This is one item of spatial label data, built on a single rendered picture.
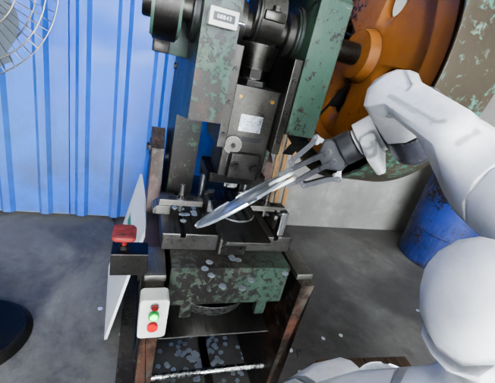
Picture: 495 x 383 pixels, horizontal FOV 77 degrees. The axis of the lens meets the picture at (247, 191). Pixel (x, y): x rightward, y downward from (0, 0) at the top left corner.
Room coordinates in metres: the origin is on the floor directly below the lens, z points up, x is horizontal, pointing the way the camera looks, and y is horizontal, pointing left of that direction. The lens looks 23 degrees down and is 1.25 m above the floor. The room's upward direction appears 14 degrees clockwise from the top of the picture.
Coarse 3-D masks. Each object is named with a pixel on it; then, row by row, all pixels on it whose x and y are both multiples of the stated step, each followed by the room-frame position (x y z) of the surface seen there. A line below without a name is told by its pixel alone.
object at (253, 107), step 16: (240, 80) 1.01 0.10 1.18; (240, 96) 0.93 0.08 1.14; (256, 96) 0.96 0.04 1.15; (272, 96) 0.97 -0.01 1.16; (240, 112) 0.94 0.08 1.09; (256, 112) 0.96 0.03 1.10; (272, 112) 0.98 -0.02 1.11; (240, 128) 0.94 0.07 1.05; (256, 128) 0.96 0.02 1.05; (240, 144) 0.94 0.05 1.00; (256, 144) 0.97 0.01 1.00; (224, 160) 0.93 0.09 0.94; (240, 160) 0.92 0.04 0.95; (256, 160) 0.94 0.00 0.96; (240, 176) 0.93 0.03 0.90; (256, 176) 0.95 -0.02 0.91
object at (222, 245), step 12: (216, 204) 0.94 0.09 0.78; (240, 216) 0.89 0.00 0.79; (252, 216) 0.91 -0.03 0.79; (216, 228) 0.90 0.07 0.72; (228, 228) 0.81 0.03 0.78; (240, 228) 0.82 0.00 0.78; (252, 228) 0.84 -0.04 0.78; (228, 240) 0.74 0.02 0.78; (240, 240) 0.76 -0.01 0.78; (252, 240) 0.77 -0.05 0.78; (264, 240) 0.79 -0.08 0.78; (216, 252) 0.86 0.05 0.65; (228, 252) 0.86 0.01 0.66; (240, 252) 0.88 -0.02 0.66
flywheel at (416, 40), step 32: (352, 0) 1.33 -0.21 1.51; (384, 0) 1.16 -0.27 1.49; (416, 0) 1.03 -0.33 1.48; (448, 0) 0.87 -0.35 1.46; (352, 32) 1.27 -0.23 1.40; (384, 32) 1.11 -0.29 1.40; (416, 32) 0.98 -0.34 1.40; (448, 32) 0.84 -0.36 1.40; (384, 64) 1.06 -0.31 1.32; (416, 64) 0.94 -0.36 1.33; (352, 96) 1.15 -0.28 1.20; (320, 128) 1.25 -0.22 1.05; (352, 128) 1.10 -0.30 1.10
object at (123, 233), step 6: (114, 228) 0.70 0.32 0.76; (120, 228) 0.71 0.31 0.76; (126, 228) 0.71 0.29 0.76; (132, 228) 0.72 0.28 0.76; (114, 234) 0.67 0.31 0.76; (120, 234) 0.68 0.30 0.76; (126, 234) 0.69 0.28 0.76; (132, 234) 0.69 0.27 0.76; (114, 240) 0.66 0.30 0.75; (120, 240) 0.67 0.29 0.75; (126, 240) 0.67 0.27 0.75; (132, 240) 0.68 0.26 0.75
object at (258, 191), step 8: (264, 184) 0.92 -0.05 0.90; (280, 184) 0.75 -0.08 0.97; (248, 192) 0.92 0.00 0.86; (256, 192) 0.78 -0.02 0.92; (264, 192) 0.70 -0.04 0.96; (240, 200) 0.79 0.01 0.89; (248, 200) 0.75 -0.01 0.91; (256, 200) 0.68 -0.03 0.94; (216, 208) 0.89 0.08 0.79; (224, 208) 0.78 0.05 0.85; (232, 208) 0.74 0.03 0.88; (240, 208) 0.67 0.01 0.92; (208, 216) 0.85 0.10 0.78; (216, 216) 0.75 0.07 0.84; (224, 216) 0.66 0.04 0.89; (208, 224) 0.68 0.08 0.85
